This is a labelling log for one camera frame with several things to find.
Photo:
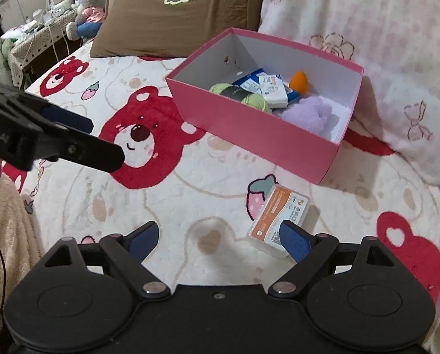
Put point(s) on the white tissue pack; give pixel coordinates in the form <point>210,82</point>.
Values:
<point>273,91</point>

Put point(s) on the pink cardboard box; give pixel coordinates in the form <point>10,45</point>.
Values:
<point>203,90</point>

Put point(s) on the cluttered bedside table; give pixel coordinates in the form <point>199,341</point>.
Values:
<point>39,44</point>

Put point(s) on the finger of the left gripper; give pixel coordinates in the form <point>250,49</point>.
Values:
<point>68,118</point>
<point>90,151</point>

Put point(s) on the pink checkered pillow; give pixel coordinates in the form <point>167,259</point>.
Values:
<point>397,42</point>

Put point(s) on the blue packet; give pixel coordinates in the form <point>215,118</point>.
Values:
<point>250,82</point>

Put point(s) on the bear print blanket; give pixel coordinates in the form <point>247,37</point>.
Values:
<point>205,193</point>

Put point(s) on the grey plush toy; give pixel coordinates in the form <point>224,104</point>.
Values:
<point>90,16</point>

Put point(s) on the orange white plastic packet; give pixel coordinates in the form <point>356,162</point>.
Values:
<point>268,206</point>

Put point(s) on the beige fuzzy fabric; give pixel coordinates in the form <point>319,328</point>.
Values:
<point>18,246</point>

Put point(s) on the purple plush toy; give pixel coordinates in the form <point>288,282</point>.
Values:
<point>312,114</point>

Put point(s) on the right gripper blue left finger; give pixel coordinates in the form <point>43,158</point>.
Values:
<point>125,256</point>

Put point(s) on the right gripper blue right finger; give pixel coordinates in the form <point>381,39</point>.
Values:
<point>311,254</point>

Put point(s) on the green yarn ball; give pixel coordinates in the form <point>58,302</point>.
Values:
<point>241,95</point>

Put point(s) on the orange ball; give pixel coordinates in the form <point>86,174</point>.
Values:
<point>299,83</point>

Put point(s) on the brown pillow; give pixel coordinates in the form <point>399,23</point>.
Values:
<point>169,28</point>

